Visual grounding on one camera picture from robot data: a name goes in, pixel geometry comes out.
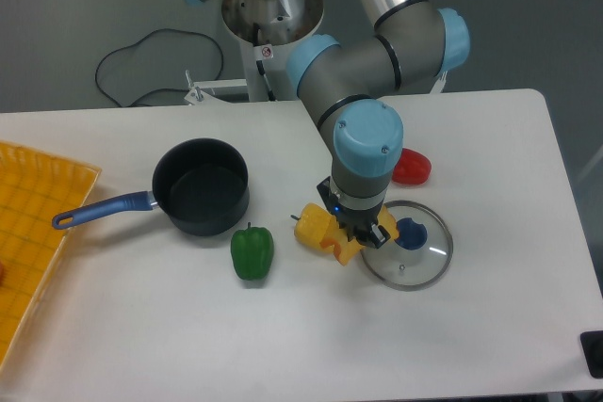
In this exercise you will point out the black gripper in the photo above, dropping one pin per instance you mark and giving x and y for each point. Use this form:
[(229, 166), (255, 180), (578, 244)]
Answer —
[(357, 216)]

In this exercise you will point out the yellow toy bread slice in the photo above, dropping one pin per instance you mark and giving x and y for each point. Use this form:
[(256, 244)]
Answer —
[(336, 240)]

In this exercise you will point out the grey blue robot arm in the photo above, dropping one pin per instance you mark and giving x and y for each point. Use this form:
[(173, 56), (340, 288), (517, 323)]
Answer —
[(341, 87)]

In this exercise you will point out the yellow toy bell pepper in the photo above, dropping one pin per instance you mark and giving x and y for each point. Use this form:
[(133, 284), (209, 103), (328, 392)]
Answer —
[(313, 227)]

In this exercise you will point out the glass lid blue knob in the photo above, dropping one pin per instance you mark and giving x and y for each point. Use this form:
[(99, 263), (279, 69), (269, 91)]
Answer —
[(420, 256)]

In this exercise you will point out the red toy bell pepper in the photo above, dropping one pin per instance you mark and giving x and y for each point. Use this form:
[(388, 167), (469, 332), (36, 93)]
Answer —
[(413, 168)]

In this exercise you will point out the green toy bell pepper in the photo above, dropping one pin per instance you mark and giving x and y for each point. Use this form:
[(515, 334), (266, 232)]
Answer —
[(252, 252)]

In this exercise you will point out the black device at table edge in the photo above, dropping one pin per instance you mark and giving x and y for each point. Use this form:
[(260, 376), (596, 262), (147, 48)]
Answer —
[(592, 342)]

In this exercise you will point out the yellow woven basket tray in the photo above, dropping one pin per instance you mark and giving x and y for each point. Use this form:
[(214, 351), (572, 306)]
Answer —
[(35, 186)]

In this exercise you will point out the black pot blue handle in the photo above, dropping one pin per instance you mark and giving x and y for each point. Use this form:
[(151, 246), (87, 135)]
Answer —
[(202, 185)]

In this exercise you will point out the white metal frame bracket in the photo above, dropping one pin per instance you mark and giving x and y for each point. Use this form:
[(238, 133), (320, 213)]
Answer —
[(230, 90)]

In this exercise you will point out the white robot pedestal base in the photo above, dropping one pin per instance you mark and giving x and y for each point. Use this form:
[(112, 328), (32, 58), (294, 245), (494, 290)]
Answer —
[(267, 31)]

